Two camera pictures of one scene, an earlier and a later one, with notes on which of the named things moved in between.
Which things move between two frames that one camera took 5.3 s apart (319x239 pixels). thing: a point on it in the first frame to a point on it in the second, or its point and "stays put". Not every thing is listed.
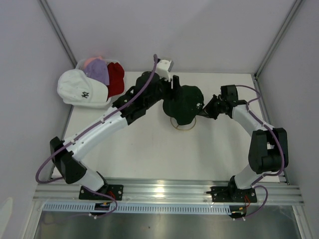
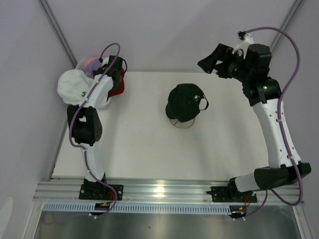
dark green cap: (185, 105) stays put
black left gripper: (177, 89) to (116, 86)
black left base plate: (115, 191) stays put
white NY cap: (75, 86) stays put
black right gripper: (207, 111) to (220, 54)
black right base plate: (226, 194) stays put
